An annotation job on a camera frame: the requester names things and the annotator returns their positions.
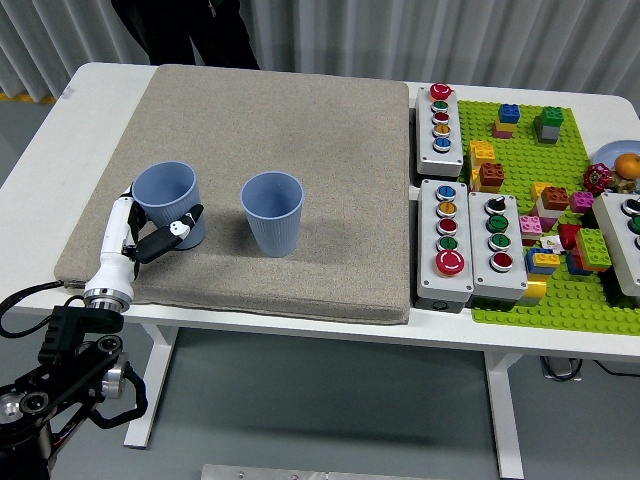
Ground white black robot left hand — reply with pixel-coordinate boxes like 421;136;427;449
85;183;205;300

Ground blue ribbed plastic cup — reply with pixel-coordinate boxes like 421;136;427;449
131;160;207;249
240;172;305;259

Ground white table leg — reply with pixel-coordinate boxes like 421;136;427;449
482;349;526;480
122;322;180;450

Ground grey-brown fabric mat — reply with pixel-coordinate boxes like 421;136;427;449
53;63;412;326

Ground person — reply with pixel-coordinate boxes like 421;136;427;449
109;0;262;71

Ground grey control box large red button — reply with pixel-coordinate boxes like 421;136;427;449
412;178;475;314

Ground grey five-button control box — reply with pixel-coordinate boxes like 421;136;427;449
410;82;464;181

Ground yellow building block stack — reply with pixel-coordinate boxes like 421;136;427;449
467;139;497;171

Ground brown block on yellow block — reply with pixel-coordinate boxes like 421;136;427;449
471;162;506;194

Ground blue yellow pink block stack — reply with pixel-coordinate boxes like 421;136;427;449
491;103;521;140

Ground green studded building baseplate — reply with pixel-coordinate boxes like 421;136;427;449
457;98;640;336

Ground pink building block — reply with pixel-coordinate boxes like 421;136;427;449
517;214;545;247

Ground yellow cylinder block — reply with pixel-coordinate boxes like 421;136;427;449
520;272;549;307

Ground green grey block stack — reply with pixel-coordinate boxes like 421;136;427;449
532;106;565;146

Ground red building block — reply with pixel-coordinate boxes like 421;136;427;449
556;223;582;251

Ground magenta building block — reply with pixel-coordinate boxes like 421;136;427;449
568;190;596;214

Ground green orange red block stack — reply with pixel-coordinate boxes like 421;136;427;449
565;227;613;277

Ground red valve handwheel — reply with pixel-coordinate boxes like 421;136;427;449
582;163;612;194

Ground grey control box green buttons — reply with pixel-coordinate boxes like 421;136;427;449
592;192;640;306

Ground light blue plate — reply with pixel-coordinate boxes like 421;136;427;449
595;140;640;174

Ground orange fruit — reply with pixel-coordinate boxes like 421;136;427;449
613;152;640;179

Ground grey control box black selector switch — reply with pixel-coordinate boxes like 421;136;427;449
467;189;530;311

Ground black floor cable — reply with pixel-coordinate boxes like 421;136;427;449
593;359;640;376

